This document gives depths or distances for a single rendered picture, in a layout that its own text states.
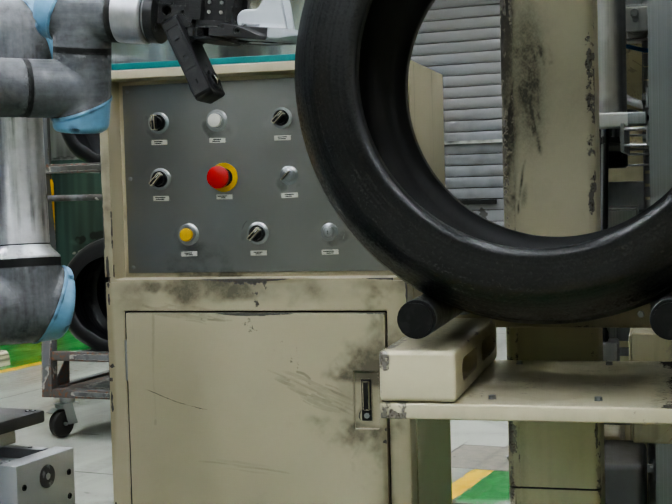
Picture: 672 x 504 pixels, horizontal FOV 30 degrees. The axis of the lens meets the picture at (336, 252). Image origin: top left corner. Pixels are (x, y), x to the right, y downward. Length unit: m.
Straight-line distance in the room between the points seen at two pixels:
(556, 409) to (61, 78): 0.74
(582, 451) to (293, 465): 0.59
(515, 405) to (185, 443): 0.94
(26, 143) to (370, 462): 0.77
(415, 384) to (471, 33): 9.92
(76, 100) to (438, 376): 0.59
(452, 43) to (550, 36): 9.57
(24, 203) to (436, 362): 0.80
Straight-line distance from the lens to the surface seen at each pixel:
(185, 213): 2.25
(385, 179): 1.40
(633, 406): 1.42
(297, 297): 2.14
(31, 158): 1.99
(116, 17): 1.62
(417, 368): 1.44
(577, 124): 1.77
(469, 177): 11.24
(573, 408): 1.42
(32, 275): 1.96
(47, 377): 5.55
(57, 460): 1.92
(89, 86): 1.65
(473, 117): 11.23
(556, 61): 1.78
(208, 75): 1.58
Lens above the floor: 1.05
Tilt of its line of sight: 3 degrees down
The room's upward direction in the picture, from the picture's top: 2 degrees counter-clockwise
